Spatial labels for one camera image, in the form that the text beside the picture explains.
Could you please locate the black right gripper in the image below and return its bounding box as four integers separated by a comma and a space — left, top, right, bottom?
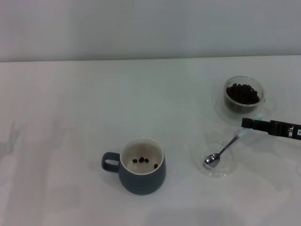
241, 117, 301, 141

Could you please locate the metal spoon with blue handle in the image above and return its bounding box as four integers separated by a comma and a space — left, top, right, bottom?
203, 113, 264, 170

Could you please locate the dark blue ceramic mug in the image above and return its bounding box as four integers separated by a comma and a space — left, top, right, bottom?
101, 136, 167, 196

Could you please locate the clear glass cup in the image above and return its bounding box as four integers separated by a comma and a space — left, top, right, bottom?
223, 75, 275, 116

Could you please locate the coffee beans heap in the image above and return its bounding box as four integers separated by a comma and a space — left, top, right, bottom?
226, 82, 261, 105

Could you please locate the clear glass saucer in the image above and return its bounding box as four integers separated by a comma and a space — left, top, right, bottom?
215, 90, 276, 125

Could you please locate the clear glass dish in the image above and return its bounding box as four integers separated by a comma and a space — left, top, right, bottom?
190, 139, 237, 178

